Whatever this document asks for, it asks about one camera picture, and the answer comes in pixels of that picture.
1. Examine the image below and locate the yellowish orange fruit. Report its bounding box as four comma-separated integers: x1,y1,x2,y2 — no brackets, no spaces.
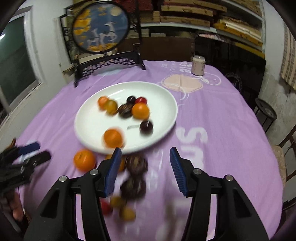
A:
103,99,118,115

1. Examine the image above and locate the purple tablecloth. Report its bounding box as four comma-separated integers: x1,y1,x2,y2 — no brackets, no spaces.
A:
18,61,283,240

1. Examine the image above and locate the white oval plate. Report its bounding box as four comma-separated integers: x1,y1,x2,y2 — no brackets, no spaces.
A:
74,81,178,154

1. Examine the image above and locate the small yellow kumquat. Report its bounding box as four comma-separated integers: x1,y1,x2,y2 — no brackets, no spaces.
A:
119,206,136,221
109,195,126,209

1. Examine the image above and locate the small smooth orange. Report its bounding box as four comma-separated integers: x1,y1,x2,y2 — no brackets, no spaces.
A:
132,102,150,120

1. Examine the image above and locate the black round stool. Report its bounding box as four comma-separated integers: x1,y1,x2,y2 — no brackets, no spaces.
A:
254,98,277,133

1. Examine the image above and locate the person left hand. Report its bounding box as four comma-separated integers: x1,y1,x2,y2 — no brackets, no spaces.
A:
6,191,24,221

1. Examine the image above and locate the large mandarin orange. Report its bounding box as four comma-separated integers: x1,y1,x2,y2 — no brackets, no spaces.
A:
73,149,96,172

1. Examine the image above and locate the round deer art screen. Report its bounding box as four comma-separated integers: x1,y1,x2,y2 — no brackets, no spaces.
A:
59,1,146,87

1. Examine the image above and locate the window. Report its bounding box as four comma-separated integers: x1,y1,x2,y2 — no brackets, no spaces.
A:
1,6,42,113

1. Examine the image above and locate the shelf with wooden boards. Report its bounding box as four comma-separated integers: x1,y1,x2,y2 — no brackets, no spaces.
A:
132,1,266,55

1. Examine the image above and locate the mandarin orange with stem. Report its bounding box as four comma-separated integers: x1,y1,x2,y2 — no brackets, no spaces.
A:
103,128,124,148

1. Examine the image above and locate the pale drink can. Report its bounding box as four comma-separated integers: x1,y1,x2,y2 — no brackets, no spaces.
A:
191,55,206,76

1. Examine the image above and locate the black cabinet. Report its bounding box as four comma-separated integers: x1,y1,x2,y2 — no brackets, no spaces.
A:
195,36,266,101

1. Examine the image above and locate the red cherry tomato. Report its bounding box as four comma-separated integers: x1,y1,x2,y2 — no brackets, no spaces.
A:
135,96,147,104
100,200,113,215

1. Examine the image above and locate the wooden chair right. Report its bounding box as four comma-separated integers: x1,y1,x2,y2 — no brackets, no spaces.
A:
271,124,296,204

